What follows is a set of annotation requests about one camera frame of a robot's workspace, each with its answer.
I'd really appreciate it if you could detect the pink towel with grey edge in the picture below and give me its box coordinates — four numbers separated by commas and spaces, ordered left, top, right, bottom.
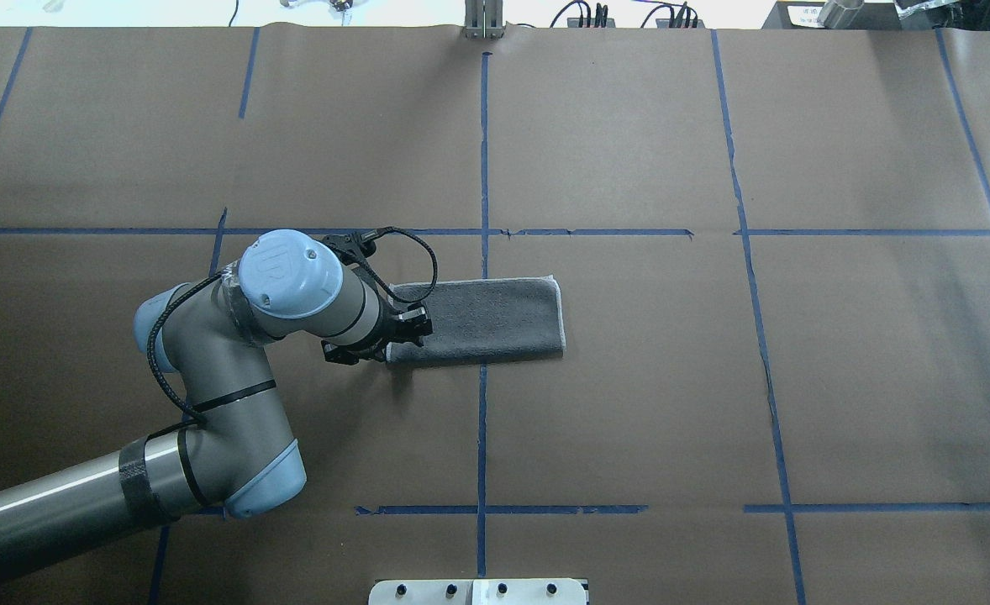
385, 276, 566, 367

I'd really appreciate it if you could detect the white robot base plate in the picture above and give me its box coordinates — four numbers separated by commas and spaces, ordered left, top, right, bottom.
367, 577, 591, 604

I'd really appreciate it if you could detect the brown paper table cover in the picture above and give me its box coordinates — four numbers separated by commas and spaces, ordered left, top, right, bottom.
0, 24, 990, 604

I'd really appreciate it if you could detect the grey box with label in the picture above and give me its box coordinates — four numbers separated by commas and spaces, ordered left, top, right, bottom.
761, 1, 902, 31

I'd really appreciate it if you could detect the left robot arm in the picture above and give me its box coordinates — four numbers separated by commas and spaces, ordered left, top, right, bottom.
0, 226, 431, 585

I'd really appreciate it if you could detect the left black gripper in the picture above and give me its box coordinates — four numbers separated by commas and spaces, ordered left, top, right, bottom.
321, 233, 434, 366

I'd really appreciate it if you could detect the aluminium frame post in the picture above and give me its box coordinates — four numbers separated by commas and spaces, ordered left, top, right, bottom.
463, 0, 506, 39

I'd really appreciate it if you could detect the black power strip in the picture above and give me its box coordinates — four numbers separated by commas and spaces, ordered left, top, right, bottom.
640, 1, 705, 29
548, 1, 617, 29

